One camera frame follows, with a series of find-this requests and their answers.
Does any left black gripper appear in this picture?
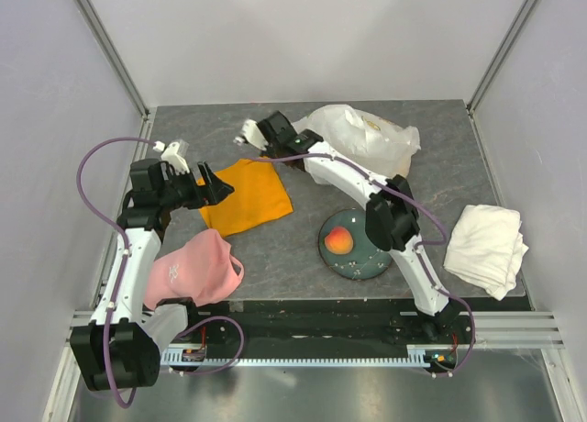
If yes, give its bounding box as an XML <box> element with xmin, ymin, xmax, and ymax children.
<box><xmin>158</xmin><ymin>161</ymin><xmax>233</xmax><ymax>212</ymax></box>

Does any white plastic bag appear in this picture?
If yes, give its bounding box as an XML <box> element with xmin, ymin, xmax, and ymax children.
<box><xmin>293</xmin><ymin>105</ymin><xmax>421</xmax><ymax>178</ymax></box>

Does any fake peach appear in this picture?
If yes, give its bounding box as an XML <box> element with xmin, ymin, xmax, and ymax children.
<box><xmin>324</xmin><ymin>226</ymin><xmax>354</xmax><ymax>255</ymax></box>

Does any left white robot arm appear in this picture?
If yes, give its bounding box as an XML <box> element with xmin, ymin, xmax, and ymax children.
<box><xmin>70</xmin><ymin>159</ymin><xmax>234</xmax><ymax>392</ymax></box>

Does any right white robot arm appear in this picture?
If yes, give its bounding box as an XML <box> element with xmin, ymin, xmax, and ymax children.
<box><xmin>241</xmin><ymin>112</ymin><xmax>458</xmax><ymax>343</ymax></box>

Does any orange cloth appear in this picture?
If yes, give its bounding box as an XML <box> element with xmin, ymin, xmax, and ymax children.
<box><xmin>199</xmin><ymin>159</ymin><xmax>294</xmax><ymax>238</ymax></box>

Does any pink cap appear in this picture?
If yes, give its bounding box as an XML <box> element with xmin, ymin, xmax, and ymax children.
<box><xmin>144</xmin><ymin>229</ymin><xmax>245</xmax><ymax>310</ymax></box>

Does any blue ceramic plate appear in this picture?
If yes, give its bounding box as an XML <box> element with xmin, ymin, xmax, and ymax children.
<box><xmin>317</xmin><ymin>209</ymin><xmax>393</xmax><ymax>281</ymax></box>

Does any white folded towel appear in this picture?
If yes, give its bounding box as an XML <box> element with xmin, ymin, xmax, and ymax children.
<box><xmin>444</xmin><ymin>205</ymin><xmax>528</xmax><ymax>301</ymax></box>

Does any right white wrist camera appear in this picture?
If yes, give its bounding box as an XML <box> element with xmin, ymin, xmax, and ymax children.
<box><xmin>234</xmin><ymin>119</ymin><xmax>268</xmax><ymax>150</ymax></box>

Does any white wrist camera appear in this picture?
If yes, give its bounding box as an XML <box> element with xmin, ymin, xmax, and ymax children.
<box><xmin>153</xmin><ymin>139</ymin><xmax>190</xmax><ymax>174</ymax></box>
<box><xmin>234</xmin><ymin>119</ymin><xmax>268</xmax><ymax>150</ymax></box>

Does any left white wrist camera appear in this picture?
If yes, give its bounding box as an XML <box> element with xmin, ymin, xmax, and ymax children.
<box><xmin>153</xmin><ymin>139</ymin><xmax>190</xmax><ymax>174</ymax></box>

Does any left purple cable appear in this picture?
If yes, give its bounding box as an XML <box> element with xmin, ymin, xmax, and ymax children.
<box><xmin>75</xmin><ymin>137</ymin><xmax>160</xmax><ymax>409</ymax></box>

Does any purple cable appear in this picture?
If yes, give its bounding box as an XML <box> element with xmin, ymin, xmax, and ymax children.
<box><xmin>75</xmin><ymin>137</ymin><xmax>160</xmax><ymax>409</ymax></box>
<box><xmin>260</xmin><ymin>151</ymin><xmax>477</xmax><ymax>377</ymax></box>

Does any slotted cable duct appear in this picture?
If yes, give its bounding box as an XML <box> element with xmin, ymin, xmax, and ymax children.
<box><xmin>161</xmin><ymin>346</ymin><xmax>430</xmax><ymax>368</ymax></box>

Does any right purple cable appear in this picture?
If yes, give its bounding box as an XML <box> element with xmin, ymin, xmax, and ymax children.
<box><xmin>260</xmin><ymin>151</ymin><xmax>477</xmax><ymax>377</ymax></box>

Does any left aluminium frame post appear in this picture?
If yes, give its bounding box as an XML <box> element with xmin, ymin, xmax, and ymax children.
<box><xmin>73</xmin><ymin>0</ymin><xmax>150</xmax><ymax>119</ymax></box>

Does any aluminium frame post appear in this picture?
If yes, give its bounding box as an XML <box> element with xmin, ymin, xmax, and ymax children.
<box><xmin>73</xmin><ymin>0</ymin><xmax>150</xmax><ymax>119</ymax></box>
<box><xmin>466</xmin><ymin>0</ymin><xmax>541</xmax><ymax>116</ymax></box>

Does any right aluminium frame post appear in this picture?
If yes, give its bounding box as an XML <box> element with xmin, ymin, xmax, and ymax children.
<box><xmin>466</xmin><ymin>0</ymin><xmax>541</xmax><ymax>116</ymax></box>

